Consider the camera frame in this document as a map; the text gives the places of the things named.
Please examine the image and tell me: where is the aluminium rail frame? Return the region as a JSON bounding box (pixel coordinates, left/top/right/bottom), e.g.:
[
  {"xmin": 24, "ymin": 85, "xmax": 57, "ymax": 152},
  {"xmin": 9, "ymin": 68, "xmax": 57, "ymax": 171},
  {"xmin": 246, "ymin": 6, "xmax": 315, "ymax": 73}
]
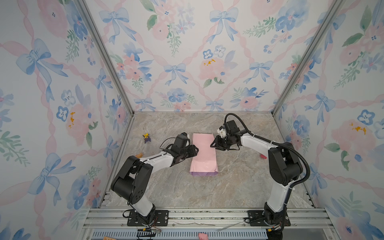
[{"xmin": 78, "ymin": 208, "xmax": 341, "ymax": 240}]

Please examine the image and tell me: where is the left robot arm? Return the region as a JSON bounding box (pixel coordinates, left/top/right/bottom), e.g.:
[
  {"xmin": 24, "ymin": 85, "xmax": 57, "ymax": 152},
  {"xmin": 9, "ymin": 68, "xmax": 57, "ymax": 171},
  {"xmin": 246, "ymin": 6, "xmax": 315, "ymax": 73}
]
[{"xmin": 111, "ymin": 133, "xmax": 199, "ymax": 226}]

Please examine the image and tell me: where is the pink object on rail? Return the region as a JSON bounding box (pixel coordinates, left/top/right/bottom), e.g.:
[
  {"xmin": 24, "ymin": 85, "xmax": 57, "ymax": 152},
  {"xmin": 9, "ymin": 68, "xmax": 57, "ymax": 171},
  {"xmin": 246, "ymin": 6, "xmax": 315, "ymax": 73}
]
[{"xmin": 198, "ymin": 233, "xmax": 209, "ymax": 240}]

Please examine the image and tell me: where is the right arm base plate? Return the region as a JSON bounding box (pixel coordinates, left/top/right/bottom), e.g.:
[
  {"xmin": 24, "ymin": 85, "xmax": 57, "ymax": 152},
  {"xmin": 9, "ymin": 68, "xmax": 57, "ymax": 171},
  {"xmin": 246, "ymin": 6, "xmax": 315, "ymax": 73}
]
[{"xmin": 244, "ymin": 210, "xmax": 291, "ymax": 227}]

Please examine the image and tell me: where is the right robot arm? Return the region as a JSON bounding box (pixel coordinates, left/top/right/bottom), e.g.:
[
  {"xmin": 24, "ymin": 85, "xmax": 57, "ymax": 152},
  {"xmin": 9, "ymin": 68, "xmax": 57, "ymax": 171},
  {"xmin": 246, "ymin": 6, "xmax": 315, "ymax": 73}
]
[{"xmin": 211, "ymin": 120, "xmax": 309, "ymax": 227}]

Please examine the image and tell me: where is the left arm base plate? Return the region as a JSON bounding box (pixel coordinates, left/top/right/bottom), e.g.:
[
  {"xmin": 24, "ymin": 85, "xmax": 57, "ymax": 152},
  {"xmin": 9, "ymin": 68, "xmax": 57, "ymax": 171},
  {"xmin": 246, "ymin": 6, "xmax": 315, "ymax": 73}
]
[{"xmin": 123, "ymin": 210, "xmax": 170, "ymax": 227}]

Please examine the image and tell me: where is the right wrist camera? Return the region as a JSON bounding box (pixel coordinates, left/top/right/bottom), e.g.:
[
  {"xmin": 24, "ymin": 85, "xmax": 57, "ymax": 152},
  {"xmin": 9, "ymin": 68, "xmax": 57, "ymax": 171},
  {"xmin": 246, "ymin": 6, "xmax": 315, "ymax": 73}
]
[{"xmin": 217, "ymin": 126, "xmax": 227, "ymax": 139}]

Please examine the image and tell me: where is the purple wrapping paper sheet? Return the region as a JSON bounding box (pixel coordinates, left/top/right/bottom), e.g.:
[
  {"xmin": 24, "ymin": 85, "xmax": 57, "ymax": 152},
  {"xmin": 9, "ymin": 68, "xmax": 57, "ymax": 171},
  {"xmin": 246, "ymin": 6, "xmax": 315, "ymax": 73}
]
[{"xmin": 190, "ymin": 133, "xmax": 219, "ymax": 177}]

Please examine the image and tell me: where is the yellow purple toy figure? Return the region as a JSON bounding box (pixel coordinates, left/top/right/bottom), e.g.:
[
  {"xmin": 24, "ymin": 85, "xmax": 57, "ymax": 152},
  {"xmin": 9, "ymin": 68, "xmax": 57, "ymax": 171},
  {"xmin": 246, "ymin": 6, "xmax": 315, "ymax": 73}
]
[{"xmin": 143, "ymin": 133, "xmax": 152, "ymax": 144}]

